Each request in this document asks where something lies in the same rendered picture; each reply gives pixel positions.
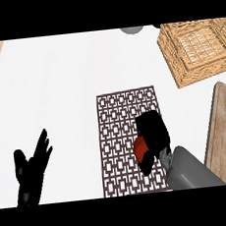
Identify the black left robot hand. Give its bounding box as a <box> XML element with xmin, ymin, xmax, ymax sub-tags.
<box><xmin>10</xmin><ymin>128</ymin><xmax>59</xmax><ymax>208</ymax></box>

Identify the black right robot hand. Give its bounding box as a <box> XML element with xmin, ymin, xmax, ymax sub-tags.
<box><xmin>131</xmin><ymin>108</ymin><xmax>175</xmax><ymax>178</ymax></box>

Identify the brown patterned placemat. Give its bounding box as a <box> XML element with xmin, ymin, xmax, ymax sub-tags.
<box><xmin>92</xmin><ymin>85</ymin><xmax>172</xmax><ymax>198</ymax></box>

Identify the wicker basket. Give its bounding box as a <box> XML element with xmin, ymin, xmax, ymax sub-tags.
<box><xmin>154</xmin><ymin>17</ymin><xmax>226</xmax><ymax>91</ymax></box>

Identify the wooden cutting board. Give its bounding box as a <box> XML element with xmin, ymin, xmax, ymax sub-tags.
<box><xmin>195</xmin><ymin>80</ymin><xmax>226</xmax><ymax>188</ymax></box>

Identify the grey round object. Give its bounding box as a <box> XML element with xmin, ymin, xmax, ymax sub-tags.
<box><xmin>119</xmin><ymin>26</ymin><xmax>146</xmax><ymax>36</ymax></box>

